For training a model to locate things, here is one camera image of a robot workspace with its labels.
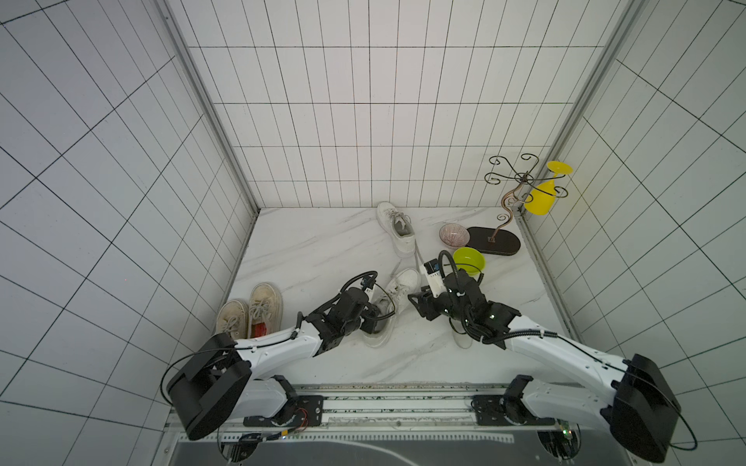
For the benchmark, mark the lime green plastic bowl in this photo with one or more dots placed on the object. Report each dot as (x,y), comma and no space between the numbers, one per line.
(470,260)

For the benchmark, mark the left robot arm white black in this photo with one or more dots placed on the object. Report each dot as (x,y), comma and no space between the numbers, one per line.
(230,378)

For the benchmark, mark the yellow plastic goblet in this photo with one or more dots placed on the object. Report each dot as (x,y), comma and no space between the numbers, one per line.
(543,196)

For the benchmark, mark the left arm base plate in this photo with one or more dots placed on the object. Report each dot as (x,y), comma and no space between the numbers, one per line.
(305,410)

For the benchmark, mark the curly metal cup stand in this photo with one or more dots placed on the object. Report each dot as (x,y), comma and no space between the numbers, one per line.
(504,170)

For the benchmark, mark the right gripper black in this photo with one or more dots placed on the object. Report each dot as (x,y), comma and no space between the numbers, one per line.
(431,303)

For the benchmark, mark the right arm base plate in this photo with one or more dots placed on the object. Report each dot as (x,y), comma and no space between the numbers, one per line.
(492,410)

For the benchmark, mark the pink marbled bowl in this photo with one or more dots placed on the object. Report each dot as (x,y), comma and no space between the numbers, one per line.
(454,235)

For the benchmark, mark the aluminium rail frame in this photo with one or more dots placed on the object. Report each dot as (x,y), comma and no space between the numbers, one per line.
(380,413)

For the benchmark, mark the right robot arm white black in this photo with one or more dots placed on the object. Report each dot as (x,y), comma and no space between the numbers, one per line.
(629,398)

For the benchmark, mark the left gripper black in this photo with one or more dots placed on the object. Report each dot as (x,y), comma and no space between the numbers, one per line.
(371,316)

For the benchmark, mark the white sneaker with laces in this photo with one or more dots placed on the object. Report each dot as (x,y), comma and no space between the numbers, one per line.
(399,227)

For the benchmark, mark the black oval stand base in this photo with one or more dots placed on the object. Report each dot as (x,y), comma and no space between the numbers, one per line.
(499,242)

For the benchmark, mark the beige shoe near wall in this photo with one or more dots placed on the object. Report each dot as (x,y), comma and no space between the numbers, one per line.
(233,319)

